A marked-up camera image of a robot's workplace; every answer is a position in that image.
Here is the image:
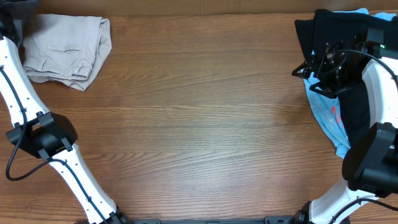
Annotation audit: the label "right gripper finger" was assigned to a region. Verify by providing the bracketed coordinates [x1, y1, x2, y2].
[292, 60, 317, 79]
[309, 82, 354, 98]

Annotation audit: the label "grey shorts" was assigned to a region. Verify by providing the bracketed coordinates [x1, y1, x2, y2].
[1, 0, 40, 48]

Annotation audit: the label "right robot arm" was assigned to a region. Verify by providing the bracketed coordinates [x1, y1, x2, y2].
[287, 28, 397, 223]

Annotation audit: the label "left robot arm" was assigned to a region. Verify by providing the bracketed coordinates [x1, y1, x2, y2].
[1, 18, 129, 223]

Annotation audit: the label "light blue t-shirt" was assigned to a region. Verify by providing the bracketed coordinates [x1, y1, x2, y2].
[295, 8, 397, 158]

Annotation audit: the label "black t-shirt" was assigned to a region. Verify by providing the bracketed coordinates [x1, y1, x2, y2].
[292, 9, 397, 153]

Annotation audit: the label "folded beige shorts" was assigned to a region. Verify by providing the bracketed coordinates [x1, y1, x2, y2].
[23, 14, 112, 91]

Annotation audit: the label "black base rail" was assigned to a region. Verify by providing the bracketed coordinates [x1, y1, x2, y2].
[131, 215, 294, 224]

